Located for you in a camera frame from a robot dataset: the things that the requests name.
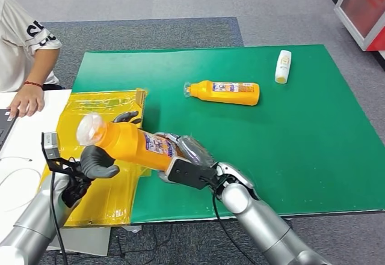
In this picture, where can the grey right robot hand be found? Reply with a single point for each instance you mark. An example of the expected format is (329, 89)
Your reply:
(195, 151)

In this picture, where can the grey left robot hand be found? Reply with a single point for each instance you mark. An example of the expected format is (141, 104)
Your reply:
(96, 163)

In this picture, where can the orange detergent bottle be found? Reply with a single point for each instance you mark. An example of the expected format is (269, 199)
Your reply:
(129, 143)
(228, 96)

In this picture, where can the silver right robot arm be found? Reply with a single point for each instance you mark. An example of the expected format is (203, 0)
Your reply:
(261, 223)

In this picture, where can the person's forearm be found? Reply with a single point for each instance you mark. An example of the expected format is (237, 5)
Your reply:
(43, 66)

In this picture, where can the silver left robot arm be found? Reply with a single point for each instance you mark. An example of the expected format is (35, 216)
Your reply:
(33, 223)

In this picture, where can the small white bottle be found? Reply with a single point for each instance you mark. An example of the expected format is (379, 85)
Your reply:
(282, 66)

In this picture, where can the yellow plastic-wrapped board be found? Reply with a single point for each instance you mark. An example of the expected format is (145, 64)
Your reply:
(99, 199)

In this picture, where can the grey flat board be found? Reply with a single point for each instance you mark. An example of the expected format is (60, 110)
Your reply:
(87, 239)

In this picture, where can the green table mat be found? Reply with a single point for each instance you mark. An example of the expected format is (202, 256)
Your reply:
(270, 155)

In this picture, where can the person's hand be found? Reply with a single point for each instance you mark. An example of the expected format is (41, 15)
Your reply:
(27, 100)

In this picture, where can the black laptop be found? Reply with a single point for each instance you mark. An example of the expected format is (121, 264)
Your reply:
(4, 130)

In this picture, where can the person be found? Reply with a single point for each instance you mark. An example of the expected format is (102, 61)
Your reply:
(15, 44)

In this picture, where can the red and white display stand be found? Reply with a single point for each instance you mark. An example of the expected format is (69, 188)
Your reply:
(361, 4)

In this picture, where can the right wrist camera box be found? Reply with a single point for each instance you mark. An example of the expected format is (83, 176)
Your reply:
(189, 173)

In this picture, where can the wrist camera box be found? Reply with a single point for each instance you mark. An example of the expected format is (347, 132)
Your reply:
(189, 173)
(50, 143)

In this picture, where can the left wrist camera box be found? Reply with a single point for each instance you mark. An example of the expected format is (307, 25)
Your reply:
(50, 143)

